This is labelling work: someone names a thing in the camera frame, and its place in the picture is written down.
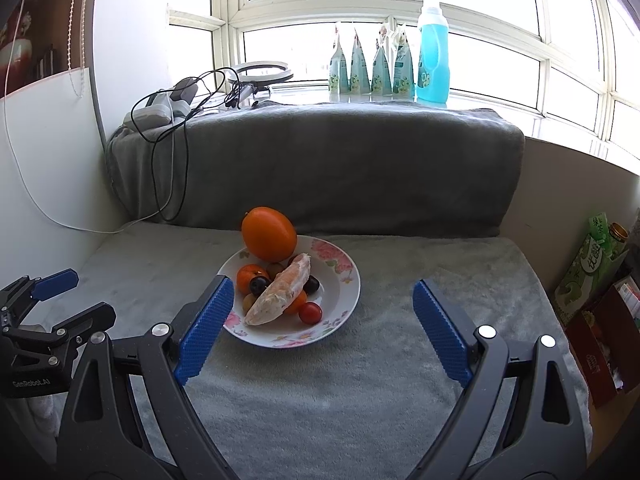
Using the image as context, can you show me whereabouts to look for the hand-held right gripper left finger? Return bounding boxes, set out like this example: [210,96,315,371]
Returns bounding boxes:
[56,275,236,480]

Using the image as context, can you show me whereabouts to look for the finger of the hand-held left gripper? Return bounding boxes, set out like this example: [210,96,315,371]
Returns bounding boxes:
[0,268,80,329]
[2,301,117,361]

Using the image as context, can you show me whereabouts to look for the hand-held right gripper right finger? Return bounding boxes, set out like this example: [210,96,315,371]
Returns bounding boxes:
[412,280,587,480]

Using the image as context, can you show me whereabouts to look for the small tangerine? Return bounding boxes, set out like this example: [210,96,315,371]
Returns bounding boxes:
[282,290,308,316]
[236,264,271,295]

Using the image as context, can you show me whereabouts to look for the floral white plate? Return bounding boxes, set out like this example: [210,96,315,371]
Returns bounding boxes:
[216,235,362,349]

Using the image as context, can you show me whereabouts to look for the large orange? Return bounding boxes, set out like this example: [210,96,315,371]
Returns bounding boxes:
[241,206,297,264]

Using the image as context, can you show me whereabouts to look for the white fluffy cloth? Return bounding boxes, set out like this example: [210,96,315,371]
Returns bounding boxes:
[30,394,67,443]

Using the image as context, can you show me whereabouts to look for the light grey fleece blanket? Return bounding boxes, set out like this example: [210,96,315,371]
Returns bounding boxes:
[30,220,593,480]

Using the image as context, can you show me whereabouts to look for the green snack bag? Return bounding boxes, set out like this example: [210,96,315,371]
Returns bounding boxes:
[552,212,626,326]

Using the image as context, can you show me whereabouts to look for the red storage box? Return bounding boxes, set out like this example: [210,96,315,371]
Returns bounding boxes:
[565,265,640,408]

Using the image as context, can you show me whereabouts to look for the white power adapter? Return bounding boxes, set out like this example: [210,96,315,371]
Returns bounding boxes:
[123,94,191,131]

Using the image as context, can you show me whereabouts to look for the gold-lidded jar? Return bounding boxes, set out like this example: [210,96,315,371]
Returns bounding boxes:
[607,222,630,249]

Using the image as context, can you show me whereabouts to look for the dark grey blanket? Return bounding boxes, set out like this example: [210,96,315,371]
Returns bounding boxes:
[105,101,526,238]

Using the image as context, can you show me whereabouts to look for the red and white vase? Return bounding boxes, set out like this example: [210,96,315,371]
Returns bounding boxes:
[0,10,32,88]

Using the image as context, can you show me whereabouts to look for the dark grey power adapter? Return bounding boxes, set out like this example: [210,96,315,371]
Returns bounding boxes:
[172,77,200,104]

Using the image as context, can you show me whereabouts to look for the blue detergent bottle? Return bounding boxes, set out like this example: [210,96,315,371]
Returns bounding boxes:
[416,2,451,104]

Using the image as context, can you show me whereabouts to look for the white cable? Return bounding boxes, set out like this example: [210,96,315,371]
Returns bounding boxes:
[4,0,147,234]

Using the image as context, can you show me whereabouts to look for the black cable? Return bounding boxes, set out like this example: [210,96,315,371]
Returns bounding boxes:
[131,67,271,223]

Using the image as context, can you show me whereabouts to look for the beaded blind cord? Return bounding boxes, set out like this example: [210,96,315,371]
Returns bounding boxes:
[69,0,97,99]

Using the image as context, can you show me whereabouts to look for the ring light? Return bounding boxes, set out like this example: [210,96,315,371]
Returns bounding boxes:
[235,61,294,84]

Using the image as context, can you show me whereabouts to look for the white window frame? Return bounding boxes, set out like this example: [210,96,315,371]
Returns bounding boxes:
[167,0,640,161]

